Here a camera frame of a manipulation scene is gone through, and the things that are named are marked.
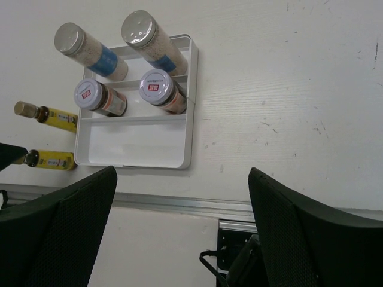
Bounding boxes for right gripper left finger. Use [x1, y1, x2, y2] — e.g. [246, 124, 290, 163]
[1, 166, 117, 286]

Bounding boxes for blue-label bead jar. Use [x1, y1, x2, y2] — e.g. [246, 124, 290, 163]
[54, 22, 129, 81]
[121, 10, 188, 76]

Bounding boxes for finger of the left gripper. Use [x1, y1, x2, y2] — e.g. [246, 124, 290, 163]
[0, 143, 28, 171]

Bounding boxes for spice jar red label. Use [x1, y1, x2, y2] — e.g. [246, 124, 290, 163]
[74, 78, 128, 117]
[139, 69, 187, 114]

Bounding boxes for yellow small bottle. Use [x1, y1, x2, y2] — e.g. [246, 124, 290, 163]
[14, 149, 77, 171]
[14, 101, 78, 133]

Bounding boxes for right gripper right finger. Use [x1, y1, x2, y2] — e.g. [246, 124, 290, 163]
[248, 167, 382, 286]

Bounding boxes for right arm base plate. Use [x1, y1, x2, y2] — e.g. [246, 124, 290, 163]
[199, 220, 269, 286]

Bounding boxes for white divided tray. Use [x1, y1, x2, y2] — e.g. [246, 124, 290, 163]
[74, 34, 199, 169]

